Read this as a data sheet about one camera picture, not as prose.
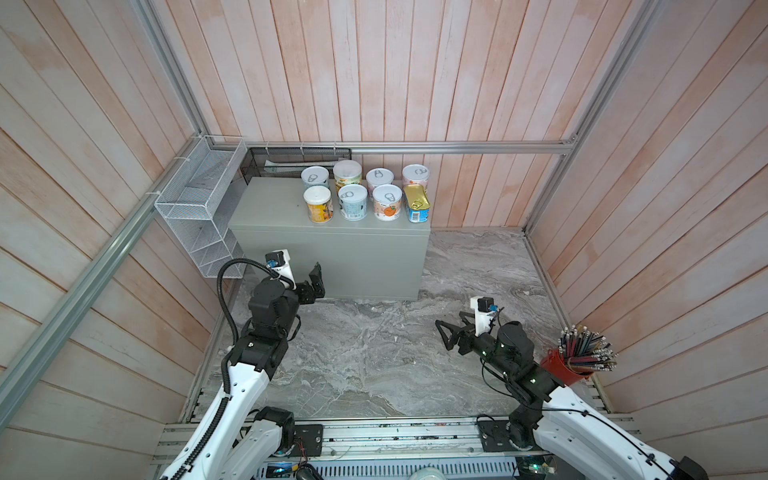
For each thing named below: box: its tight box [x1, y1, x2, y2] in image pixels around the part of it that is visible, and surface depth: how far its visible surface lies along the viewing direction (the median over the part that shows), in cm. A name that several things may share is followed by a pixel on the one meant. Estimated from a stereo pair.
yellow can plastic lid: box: [333, 159, 362, 195], surface depth 78 cm
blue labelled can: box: [301, 166, 329, 189], surface depth 80 cm
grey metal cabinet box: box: [228, 177, 432, 299], surface depth 79 cm
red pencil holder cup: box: [540, 348, 593, 386], surface depth 77 cm
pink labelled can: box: [366, 167, 395, 195], surface depth 80 cm
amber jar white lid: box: [303, 185, 334, 224], surface depth 73 cm
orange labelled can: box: [372, 183, 403, 221], surface depth 75 cm
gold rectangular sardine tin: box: [403, 183, 431, 223], surface depth 75 cm
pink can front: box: [402, 164, 430, 190], surface depth 80 cm
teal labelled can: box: [338, 183, 368, 222], surface depth 75 cm
